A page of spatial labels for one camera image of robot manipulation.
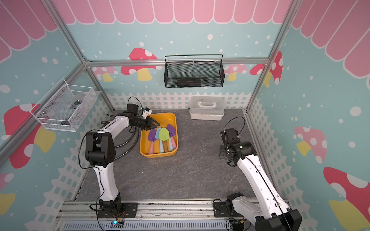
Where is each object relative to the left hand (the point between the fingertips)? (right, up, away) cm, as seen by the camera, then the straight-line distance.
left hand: (157, 126), depth 95 cm
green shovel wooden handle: (+3, -7, +7) cm, 11 cm away
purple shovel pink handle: (-6, -8, +7) cm, 12 cm away
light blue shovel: (+9, -14, +1) cm, 16 cm away
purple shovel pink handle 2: (+9, -5, +9) cm, 14 cm away
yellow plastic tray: (+1, +5, +18) cm, 19 cm away
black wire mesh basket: (+24, +37, -1) cm, 44 cm away
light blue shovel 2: (-2, -7, +5) cm, 9 cm away
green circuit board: (-17, -50, -22) cm, 57 cm away
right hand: (+42, -14, -19) cm, 48 cm away
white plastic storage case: (+34, +13, +11) cm, 38 cm away
